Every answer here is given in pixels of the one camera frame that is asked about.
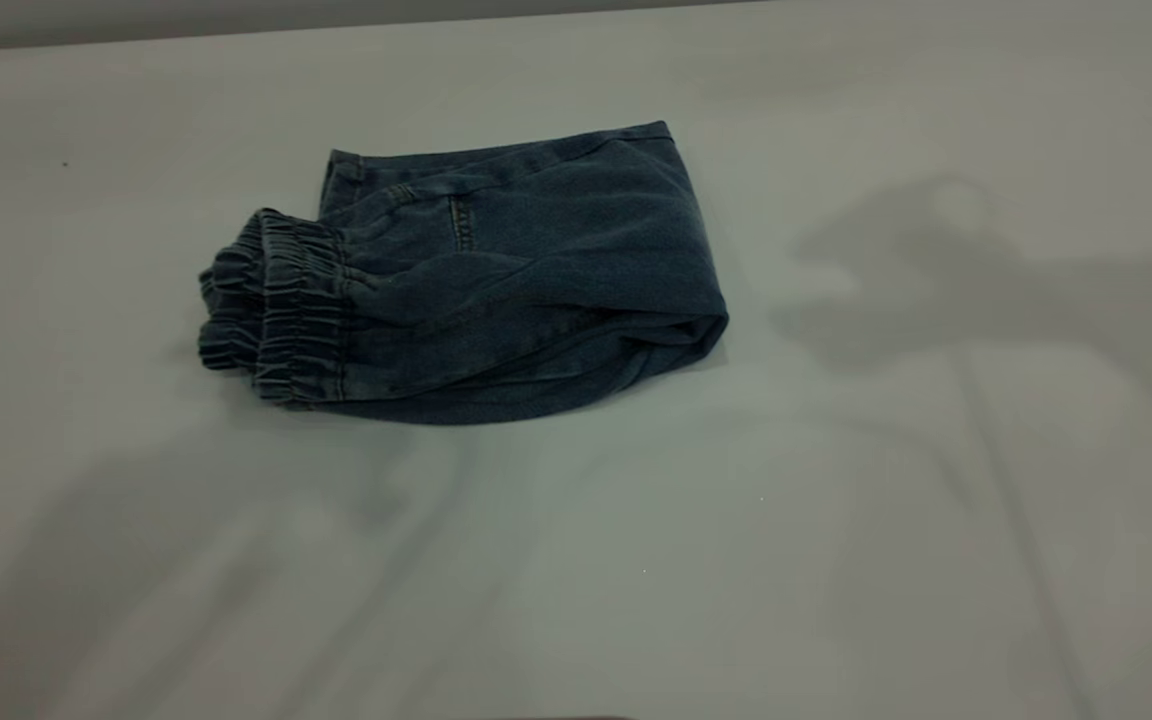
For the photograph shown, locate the blue denim shorts with print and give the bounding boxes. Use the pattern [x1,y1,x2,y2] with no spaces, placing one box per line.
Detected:
[198,120,732,427]

